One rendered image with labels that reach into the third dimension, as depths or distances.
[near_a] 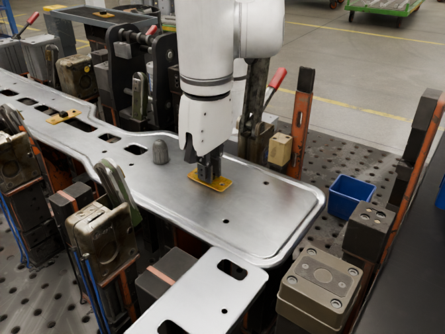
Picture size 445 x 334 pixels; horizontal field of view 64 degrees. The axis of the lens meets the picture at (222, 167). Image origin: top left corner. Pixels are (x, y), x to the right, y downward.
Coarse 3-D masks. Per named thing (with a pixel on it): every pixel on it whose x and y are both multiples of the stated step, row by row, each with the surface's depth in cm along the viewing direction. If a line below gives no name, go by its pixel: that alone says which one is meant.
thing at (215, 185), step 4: (196, 168) 70; (192, 172) 69; (196, 172) 70; (188, 176) 68; (192, 176) 68; (196, 176) 68; (216, 176) 68; (220, 176) 68; (196, 180) 67; (200, 180) 67; (216, 180) 67; (220, 180) 67; (224, 180) 67; (228, 180) 67; (204, 184) 66; (208, 184) 66; (212, 184) 66; (216, 184) 66; (228, 184) 66; (216, 188) 65; (220, 188) 65; (224, 188) 65
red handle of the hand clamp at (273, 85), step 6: (276, 72) 77; (282, 72) 76; (276, 78) 76; (282, 78) 76; (270, 84) 76; (276, 84) 76; (270, 90) 75; (276, 90) 76; (270, 96) 75; (264, 102) 74; (264, 108) 75; (252, 114) 74; (252, 120) 73; (246, 126) 74
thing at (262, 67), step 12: (252, 60) 65; (264, 60) 66; (252, 72) 70; (264, 72) 68; (252, 84) 70; (264, 84) 69; (252, 96) 71; (264, 96) 71; (252, 108) 72; (240, 132) 75; (252, 132) 73
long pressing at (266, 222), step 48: (0, 96) 102; (48, 96) 102; (48, 144) 81; (96, 144) 79; (144, 144) 79; (144, 192) 65; (192, 192) 65; (240, 192) 65; (288, 192) 65; (240, 240) 56; (288, 240) 56
